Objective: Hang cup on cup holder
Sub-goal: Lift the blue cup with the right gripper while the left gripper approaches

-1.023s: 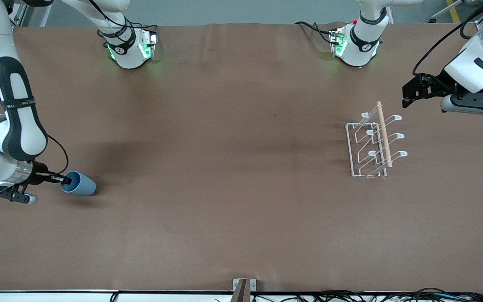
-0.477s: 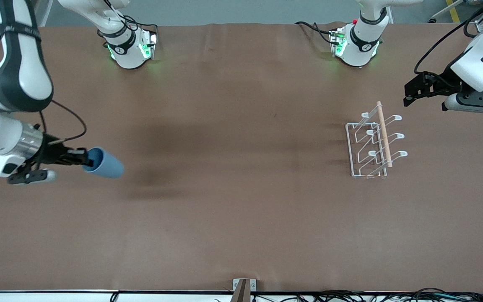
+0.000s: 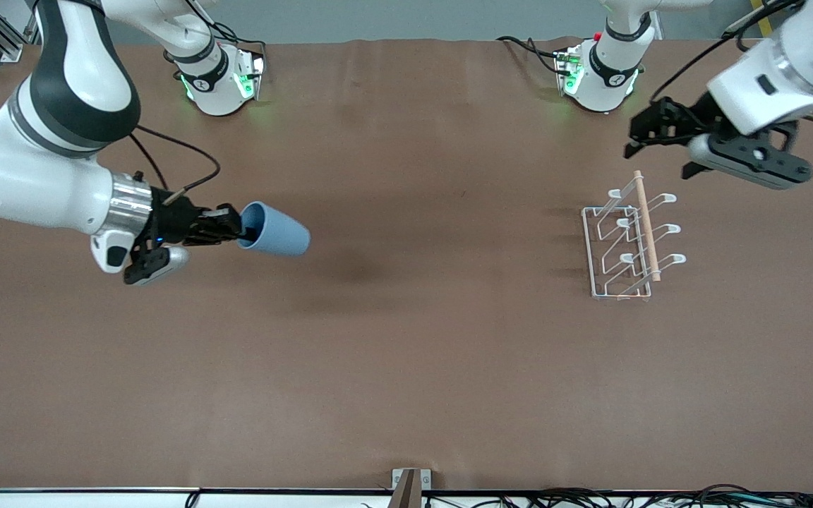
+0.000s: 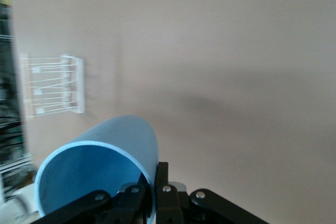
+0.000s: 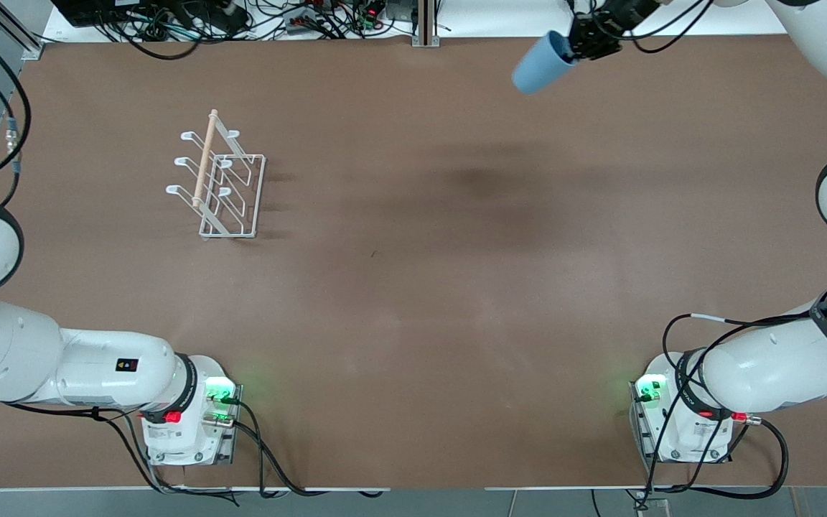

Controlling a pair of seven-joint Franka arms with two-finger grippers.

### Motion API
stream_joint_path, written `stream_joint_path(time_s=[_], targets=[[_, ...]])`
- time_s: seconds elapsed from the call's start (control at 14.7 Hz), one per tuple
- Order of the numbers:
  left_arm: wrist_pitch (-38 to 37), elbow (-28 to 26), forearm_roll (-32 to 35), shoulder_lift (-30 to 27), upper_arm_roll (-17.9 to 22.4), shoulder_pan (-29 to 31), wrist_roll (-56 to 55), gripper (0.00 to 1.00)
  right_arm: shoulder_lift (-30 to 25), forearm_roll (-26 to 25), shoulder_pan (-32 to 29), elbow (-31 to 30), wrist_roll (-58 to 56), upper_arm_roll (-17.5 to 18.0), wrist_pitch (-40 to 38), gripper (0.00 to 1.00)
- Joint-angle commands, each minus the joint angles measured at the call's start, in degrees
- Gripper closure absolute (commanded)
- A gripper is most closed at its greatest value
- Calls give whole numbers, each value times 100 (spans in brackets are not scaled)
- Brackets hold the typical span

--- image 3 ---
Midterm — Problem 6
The white wire cup holder rack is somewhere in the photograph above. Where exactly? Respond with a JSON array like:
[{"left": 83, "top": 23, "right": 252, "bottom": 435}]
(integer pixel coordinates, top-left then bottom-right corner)
[{"left": 582, "top": 169, "right": 687, "bottom": 303}]

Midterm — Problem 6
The black left base cable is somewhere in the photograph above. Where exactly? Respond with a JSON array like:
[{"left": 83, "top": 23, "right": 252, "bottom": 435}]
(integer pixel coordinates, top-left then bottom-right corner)
[{"left": 496, "top": 35, "right": 571, "bottom": 75}]

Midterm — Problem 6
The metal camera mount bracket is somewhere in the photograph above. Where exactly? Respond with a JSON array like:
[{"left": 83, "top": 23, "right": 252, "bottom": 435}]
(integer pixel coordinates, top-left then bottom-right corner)
[{"left": 391, "top": 468, "right": 433, "bottom": 508}]

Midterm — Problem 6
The black base cable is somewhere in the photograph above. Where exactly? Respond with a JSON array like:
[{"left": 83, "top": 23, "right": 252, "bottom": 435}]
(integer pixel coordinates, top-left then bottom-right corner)
[
  {"left": 181, "top": 0, "right": 267, "bottom": 61},
  {"left": 496, "top": 35, "right": 571, "bottom": 75}
]

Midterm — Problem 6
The black right base cable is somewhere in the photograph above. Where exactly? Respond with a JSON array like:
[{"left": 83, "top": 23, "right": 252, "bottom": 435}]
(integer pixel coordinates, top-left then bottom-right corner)
[{"left": 181, "top": 0, "right": 267, "bottom": 61}]

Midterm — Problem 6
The blue plastic cup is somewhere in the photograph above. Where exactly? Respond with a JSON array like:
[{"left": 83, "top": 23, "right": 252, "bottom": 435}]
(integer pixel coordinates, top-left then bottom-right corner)
[{"left": 236, "top": 201, "right": 311, "bottom": 257}]

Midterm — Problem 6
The black cable bundle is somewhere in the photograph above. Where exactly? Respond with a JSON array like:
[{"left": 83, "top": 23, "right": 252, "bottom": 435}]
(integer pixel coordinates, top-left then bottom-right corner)
[{"left": 421, "top": 483, "right": 813, "bottom": 508}]

